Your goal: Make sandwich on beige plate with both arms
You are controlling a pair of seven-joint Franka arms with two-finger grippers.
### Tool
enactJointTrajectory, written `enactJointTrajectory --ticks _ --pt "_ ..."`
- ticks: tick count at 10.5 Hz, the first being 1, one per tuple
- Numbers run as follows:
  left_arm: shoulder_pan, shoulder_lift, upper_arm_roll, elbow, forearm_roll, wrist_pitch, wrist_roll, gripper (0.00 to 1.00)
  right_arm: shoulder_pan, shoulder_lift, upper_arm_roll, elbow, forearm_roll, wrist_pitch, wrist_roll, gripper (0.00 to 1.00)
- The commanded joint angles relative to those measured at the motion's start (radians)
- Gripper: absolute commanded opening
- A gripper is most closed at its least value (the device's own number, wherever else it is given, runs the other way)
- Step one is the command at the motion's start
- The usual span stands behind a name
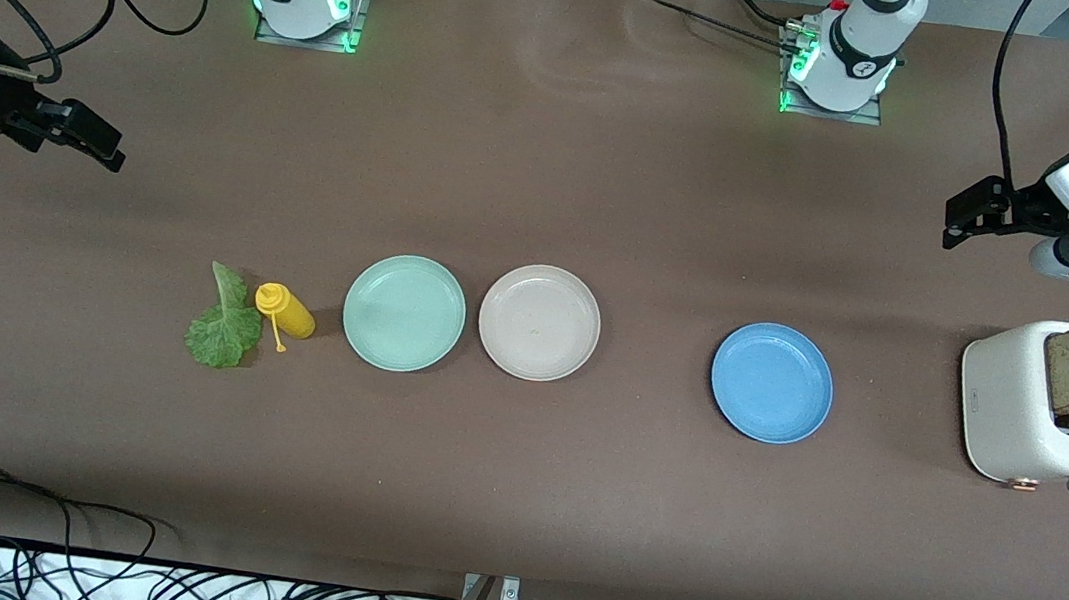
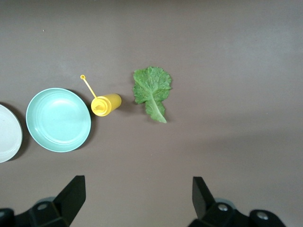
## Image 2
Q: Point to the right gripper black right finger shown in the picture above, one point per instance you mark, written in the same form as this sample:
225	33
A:
203	203

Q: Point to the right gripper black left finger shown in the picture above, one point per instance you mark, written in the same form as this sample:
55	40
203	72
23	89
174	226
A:
71	201

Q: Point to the yellow squeeze bottle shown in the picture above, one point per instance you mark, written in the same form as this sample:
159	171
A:
107	104

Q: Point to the green lettuce leaf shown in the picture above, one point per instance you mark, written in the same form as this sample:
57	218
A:
151	92

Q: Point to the green plate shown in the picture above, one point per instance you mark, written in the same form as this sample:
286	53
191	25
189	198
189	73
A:
58	119

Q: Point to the beige plate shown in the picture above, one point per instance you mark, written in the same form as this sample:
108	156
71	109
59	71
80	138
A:
8	134

